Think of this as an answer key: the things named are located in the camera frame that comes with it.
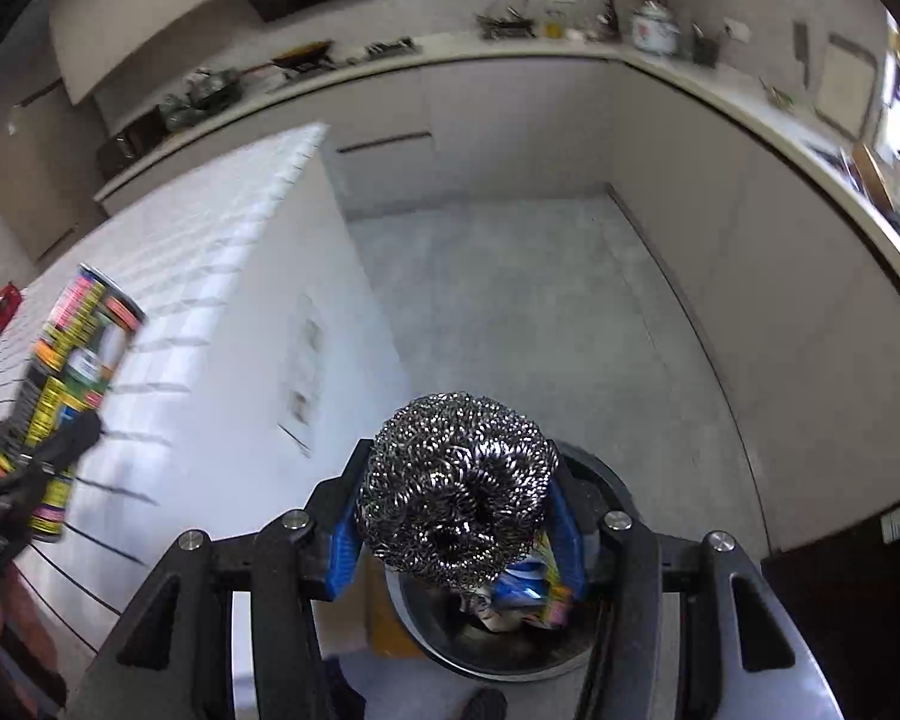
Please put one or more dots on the beige tall cabinet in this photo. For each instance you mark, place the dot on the beige tall cabinet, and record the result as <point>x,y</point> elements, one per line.
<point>49,173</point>

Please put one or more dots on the kettle on portable stove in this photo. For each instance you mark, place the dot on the kettle on portable stove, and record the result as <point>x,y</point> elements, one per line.
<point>505,19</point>

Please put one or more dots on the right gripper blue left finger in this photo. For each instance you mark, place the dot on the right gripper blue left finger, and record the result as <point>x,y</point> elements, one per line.
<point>344,550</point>

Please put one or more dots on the red tin box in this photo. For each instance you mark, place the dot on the red tin box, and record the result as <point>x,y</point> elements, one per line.
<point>10,301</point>

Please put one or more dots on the black utensil holder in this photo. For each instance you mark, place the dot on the black utensil holder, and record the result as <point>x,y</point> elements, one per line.
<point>705,50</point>

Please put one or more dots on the black round trash bin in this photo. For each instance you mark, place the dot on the black round trash bin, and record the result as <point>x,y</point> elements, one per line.
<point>458,631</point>

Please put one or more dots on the black refrigerator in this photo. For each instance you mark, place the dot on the black refrigerator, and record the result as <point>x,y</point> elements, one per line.
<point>843,592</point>

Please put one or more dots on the white cutting board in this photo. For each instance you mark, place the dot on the white cutting board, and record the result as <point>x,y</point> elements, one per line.
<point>847,87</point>

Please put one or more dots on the yellow black drink can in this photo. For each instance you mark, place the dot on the yellow black drink can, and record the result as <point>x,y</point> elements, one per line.
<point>73,363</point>

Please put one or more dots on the black toaster oven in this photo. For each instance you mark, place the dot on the black toaster oven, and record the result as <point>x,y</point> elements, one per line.
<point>131,143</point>

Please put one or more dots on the black shoe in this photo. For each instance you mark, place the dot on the black shoe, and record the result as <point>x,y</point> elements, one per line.
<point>485,704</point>

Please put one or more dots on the brown wooden stool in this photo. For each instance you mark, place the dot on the brown wooden stool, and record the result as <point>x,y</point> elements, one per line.
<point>363,618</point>

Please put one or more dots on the steel wool scrubber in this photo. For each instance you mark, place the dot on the steel wool scrubber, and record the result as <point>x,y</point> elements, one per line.
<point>455,489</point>

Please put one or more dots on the white rice cooker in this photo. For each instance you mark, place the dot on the white rice cooker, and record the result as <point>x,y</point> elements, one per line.
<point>654,30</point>

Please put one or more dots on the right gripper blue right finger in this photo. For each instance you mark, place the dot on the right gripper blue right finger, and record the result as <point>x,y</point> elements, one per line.
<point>565,539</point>

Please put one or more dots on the wok on gas stove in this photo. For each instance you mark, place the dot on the wok on gas stove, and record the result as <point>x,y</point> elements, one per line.
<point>305,58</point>

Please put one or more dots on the grey lidded pot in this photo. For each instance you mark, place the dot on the grey lidded pot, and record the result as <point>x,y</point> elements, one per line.
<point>211,88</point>

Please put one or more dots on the white kitchen island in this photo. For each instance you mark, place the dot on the white kitchen island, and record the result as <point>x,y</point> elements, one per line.
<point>263,358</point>

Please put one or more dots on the person's left hand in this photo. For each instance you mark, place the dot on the person's left hand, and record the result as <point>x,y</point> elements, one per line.
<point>29,657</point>

